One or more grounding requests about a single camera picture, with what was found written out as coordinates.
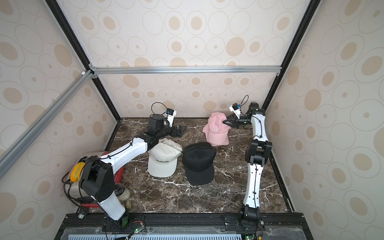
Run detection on black toaster power cable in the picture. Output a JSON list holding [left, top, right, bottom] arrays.
[[61, 170, 91, 220]]

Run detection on pink baseball cap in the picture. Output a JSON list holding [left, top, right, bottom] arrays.
[[206, 132, 229, 147], [203, 112, 231, 135]]

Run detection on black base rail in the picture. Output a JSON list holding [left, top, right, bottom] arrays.
[[55, 213, 313, 240]]

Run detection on black cap front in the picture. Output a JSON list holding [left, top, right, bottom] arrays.
[[182, 142, 217, 186]]

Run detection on black frame post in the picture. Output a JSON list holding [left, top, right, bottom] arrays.
[[262, 0, 321, 110], [45, 0, 121, 122]]

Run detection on small circuit board with led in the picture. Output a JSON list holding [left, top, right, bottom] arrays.
[[130, 221, 146, 237]]

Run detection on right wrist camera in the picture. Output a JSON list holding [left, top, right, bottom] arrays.
[[229, 103, 242, 119]]

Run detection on black left frame post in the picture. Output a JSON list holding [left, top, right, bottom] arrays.
[[45, 0, 121, 122]]

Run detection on left diagonal aluminium rail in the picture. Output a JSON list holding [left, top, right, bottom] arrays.
[[1, 70, 93, 177]]

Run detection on horizontal aluminium rail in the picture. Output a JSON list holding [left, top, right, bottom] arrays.
[[89, 64, 282, 75]]

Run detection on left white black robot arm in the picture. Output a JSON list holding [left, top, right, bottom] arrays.
[[79, 109, 187, 221]]

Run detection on white cap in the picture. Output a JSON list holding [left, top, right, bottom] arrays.
[[148, 138, 183, 178]]

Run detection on small glass jar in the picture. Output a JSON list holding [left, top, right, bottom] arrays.
[[115, 183, 131, 202]]

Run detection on small round brown bottle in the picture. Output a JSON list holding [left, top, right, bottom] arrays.
[[126, 201, 132, 209]]

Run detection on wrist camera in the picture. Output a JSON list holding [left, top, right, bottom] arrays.
[[165, 108, 177, 127], [229, 103, 242, 119]]

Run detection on left yellow toast slice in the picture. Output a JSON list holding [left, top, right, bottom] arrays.
[[70, 162, 85, 183]]

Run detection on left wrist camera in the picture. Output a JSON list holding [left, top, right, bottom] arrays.
[[165, 108, 177, 127]]

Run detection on red silver toaster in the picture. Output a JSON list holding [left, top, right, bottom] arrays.
[[63, 152, 123, 210]]

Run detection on black right frame post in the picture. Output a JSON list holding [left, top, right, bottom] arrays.
[[262, 0, 321, 110]]

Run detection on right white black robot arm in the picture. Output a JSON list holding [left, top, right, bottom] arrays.
[[223, 102, 273, 226]]

